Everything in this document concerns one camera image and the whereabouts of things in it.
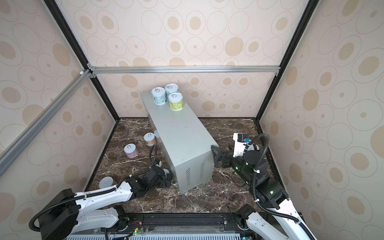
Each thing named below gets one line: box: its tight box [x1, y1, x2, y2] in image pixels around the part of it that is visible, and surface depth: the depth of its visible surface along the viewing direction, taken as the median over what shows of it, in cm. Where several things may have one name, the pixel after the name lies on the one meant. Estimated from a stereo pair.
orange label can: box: [143, 132, 157, 147], surface depth 104 cm
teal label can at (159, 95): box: [151, 87, 167, 106], surface depth 79 cm
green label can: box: [168, 92, 184, 112], surface depth 76 cm
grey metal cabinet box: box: [141, 91, 219, 195], surface depth 68 cm
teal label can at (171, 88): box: [164, 83, 179, 96], surface depth 81 cm
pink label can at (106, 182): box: [98, 176, 115, 189], surface depth 83 cm
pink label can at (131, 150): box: [123, 143, 139, 159], surface depth 98 cm
